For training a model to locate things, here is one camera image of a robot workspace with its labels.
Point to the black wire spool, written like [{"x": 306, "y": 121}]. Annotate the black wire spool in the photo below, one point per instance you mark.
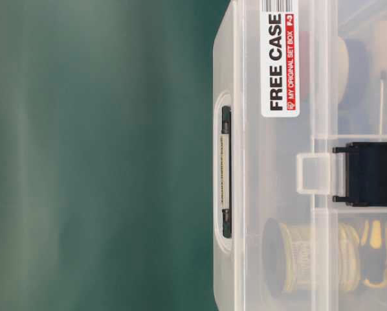
[{"x": 286, "y": 256}]

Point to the black tool box latch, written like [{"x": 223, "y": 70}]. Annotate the black tool box latch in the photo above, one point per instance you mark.
[{"x": 365, "y": 174}]

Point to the clear plastic tool box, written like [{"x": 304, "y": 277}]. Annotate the clear plastic tool box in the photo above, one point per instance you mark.
[{"x": 291, "y": 81}]

